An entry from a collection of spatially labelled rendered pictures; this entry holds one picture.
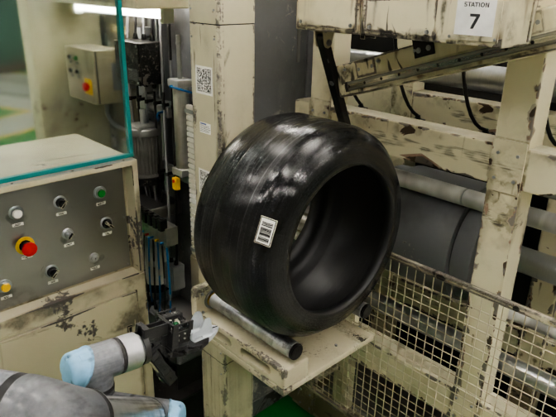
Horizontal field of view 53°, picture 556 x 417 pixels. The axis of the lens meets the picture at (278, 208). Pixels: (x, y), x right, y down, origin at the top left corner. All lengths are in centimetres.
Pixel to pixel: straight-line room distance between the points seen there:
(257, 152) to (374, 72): 50
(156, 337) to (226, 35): 76
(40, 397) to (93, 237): 100
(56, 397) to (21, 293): 94
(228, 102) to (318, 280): 58
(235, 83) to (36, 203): 63
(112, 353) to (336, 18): 98
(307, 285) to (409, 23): 78
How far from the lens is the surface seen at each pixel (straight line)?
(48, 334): 178
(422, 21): 139
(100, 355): 118
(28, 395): 83
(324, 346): 165
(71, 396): 84
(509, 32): 132
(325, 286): 167
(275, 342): 147
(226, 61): 152
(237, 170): 130
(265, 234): 121
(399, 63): 160
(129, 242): 184
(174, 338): 125
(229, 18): 151
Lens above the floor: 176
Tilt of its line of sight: 22 degrees down
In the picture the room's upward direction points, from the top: 1 degrees clockwise
